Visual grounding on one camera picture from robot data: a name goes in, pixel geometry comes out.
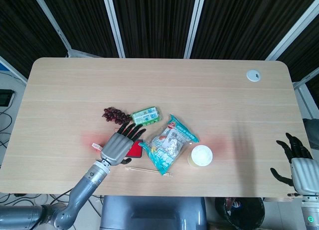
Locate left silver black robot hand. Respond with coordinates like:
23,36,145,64
100,122,147,166

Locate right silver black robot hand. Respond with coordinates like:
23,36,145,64
270,132,319,197

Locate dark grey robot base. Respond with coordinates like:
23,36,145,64
100,195,208,230

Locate red ink pad clear lid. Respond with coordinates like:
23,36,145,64
125,139,146,159

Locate wrapped wooden chopsticks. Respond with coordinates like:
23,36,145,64
124,166,173,177

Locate dark red grape bunch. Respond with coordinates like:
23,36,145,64
101,107,132,123

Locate green tissue pack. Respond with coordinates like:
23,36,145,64
131,106,162,126

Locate teal snack bag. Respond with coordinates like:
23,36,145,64
139,115,200,176

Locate black trash bin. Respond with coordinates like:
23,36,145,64
214,197,265,230

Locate clear tube white lid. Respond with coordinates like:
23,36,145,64
187,144,214,167

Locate black screen device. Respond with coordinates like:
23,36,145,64
0,89,14,107

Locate white table cable grommet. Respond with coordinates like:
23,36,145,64
246,69,261,82

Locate white partition post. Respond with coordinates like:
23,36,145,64
265,2,319,61
30,0,75,58
101,0,126,58
183,0,208,58

